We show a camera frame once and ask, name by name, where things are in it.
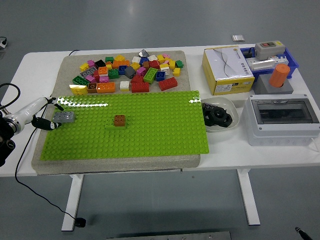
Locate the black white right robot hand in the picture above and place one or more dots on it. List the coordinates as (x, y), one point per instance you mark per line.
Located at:
(302, 233)

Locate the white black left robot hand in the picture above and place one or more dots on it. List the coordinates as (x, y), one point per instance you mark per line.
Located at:
(27, 110)

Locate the grey long toy brick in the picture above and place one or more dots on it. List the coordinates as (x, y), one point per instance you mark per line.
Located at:
(66, 116)
(88, 72)

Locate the yellow curved toy brick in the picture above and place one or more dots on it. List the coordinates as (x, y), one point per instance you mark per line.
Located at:
(78, 89)

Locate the dark green long toy brick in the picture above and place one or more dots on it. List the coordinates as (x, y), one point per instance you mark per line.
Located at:
(80, 80)

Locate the brown hollow toy brick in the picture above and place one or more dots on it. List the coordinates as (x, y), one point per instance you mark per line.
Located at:
(92, 87)

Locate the small yellow toy brick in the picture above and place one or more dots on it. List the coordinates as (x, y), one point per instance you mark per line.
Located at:
(109, 66)
(84, 66)

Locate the orange long toy brick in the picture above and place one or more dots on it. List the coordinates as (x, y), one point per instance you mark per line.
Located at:
(105, 87)
(121, 64)

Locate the lime green toy brick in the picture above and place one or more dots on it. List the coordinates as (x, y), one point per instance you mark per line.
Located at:
(109, 124)

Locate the orange white toy brick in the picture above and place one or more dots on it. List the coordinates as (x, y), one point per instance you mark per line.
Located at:
(103, 71)

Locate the black toy brick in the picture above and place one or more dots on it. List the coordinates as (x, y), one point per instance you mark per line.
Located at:
(100, 63)

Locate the brown square toy brick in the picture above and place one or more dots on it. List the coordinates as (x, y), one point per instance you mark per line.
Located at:
(119, 120)

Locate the green square toy brick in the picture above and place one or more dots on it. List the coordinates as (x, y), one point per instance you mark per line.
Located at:
(113, 73)

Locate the small green toy brick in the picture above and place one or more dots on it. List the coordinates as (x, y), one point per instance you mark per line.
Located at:
(109, 59)

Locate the blue toy brick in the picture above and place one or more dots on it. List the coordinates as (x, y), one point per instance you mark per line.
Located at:
(160, 76)
(122, 70)
(144, 61)

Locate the yellow sloped toy brick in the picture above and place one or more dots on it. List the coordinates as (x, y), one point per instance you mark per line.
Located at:
(119, 58)

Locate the dark grey toy brick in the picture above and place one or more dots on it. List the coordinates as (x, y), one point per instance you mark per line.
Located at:
(130, 72)

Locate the red sloped toy brick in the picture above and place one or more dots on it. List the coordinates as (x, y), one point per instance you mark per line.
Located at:
(137, 79)

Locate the red long toy brick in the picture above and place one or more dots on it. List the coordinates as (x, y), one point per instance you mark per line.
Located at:
(140, 87)
(167, 84)

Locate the magenta toy brick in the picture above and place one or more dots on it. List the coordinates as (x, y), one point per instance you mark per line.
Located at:
(141, 71)

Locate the lime long toy brick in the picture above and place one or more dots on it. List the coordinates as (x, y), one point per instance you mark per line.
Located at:
(150, 75)

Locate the grey roof-shaped toy brick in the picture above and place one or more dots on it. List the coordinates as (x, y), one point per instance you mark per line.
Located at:
(143, 53)

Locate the red square toy brick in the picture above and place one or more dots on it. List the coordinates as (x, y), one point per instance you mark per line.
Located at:
(154, 64)

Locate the green studded baseplate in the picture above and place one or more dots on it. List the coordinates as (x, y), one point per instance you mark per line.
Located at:
(162, 125)

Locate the white table leg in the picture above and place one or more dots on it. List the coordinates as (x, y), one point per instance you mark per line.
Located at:
(248, 197)
(72, 200)

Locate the white floor socket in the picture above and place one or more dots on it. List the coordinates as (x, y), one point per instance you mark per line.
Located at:
(2, 43)

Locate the white distribution box clear lid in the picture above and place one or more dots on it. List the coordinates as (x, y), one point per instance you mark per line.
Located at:
(275, 136)

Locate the grey-brown table mat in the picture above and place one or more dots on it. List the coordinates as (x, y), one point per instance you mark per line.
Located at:
(125, 166)

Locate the grey metal panel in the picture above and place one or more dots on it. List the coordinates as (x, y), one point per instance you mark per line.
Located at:
(170, 236)

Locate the large black hex nut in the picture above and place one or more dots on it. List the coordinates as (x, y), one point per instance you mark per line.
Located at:
(225, 121)

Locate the grey square block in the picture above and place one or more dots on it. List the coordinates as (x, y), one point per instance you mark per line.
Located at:
(262, 86)

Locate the white shallow dish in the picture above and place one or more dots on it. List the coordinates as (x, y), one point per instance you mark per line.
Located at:
(220, 101)

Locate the black ribbed part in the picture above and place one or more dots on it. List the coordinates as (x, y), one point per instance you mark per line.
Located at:
(208, 106)

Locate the orange cylinder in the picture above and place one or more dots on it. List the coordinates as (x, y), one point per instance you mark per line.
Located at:
(279, 75)

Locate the blue plastic bin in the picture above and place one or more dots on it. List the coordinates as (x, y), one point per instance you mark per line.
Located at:
(293, 62)

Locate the white power strip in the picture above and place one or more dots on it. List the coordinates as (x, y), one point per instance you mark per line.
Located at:
(260, 64)

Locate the white circuit breaker row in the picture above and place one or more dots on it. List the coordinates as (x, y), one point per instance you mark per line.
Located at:
(280, 59)

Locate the yellow white carton box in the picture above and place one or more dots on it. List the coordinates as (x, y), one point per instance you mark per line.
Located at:
(225, 67)

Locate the black adapter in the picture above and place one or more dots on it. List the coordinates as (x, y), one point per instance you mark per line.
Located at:
(249, 53)

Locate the silver floor plate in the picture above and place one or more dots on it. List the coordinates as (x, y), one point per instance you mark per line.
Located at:
(238, 38)

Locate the grey switch box red button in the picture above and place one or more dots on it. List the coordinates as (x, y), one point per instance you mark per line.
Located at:
(270, 50)

